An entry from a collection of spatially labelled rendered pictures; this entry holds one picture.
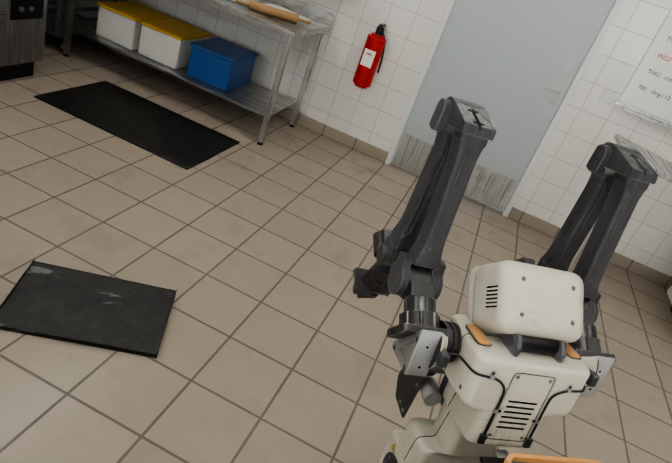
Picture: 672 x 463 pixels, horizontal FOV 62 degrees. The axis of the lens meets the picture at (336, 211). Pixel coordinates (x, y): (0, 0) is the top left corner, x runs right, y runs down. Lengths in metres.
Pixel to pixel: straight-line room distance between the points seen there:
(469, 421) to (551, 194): 3.55
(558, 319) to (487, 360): 0.18
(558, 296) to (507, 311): 0.13
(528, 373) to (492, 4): 3.56
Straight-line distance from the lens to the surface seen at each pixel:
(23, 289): 2.55
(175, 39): 4.63
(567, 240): 1.53
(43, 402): 2.17
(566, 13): 4.49
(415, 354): 1.19
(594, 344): 1.45
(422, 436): 1.45
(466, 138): 1.17
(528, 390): 1.27
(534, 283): 1.22
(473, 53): 4.53
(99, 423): 2.12
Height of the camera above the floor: 1.65
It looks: 27 degrees down
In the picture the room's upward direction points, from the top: 20 degrees clockwise
